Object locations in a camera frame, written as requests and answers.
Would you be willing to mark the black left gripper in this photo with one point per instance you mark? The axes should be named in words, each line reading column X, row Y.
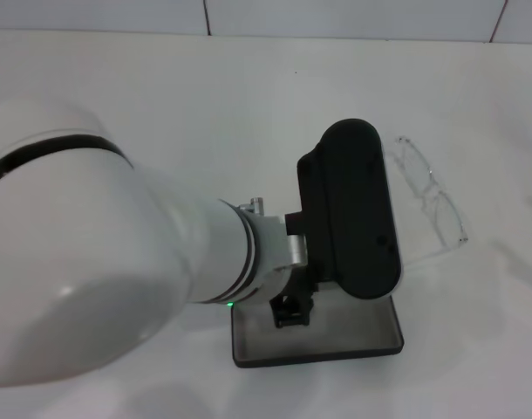
column 292, row 312

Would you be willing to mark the clear white glasses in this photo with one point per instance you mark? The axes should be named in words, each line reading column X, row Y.
column 412, row 163

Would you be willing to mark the black glasses case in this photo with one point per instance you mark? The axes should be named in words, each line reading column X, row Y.
column 357, row 331

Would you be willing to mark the left wrist black camera housing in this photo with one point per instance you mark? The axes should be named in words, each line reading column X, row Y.
column 353, row 209

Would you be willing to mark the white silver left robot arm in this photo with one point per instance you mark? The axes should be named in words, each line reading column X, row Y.
column 96, row 240

